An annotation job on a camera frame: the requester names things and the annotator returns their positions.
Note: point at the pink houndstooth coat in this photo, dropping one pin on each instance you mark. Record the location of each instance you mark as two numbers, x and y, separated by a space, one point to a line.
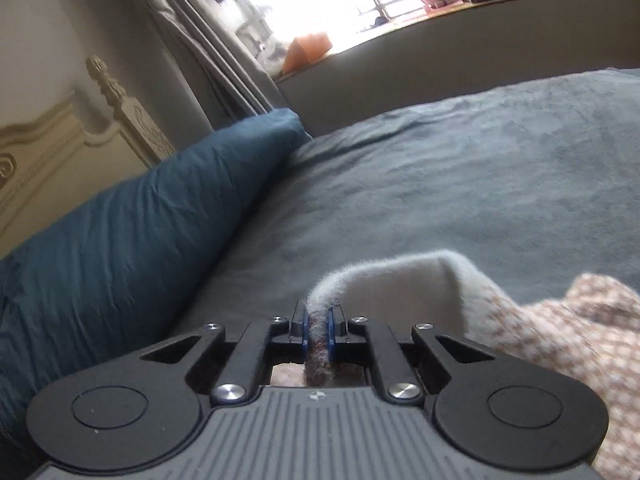
575 320

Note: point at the grey striped curtain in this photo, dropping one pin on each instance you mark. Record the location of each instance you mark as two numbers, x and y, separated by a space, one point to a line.
200 45

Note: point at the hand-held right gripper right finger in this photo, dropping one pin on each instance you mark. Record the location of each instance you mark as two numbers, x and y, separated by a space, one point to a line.
332 335

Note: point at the cream carved headboard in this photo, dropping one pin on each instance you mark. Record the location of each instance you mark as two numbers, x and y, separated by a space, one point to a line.
50 160

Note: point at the teal pillow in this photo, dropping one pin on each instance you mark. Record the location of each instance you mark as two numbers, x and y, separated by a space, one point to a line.
125 260

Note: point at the bright window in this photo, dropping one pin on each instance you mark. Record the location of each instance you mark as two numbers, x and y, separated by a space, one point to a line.
310 0

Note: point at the orange bag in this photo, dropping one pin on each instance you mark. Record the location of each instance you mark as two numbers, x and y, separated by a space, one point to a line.
307 52

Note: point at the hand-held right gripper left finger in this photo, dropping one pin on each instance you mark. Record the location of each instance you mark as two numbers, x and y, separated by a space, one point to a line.
298 335

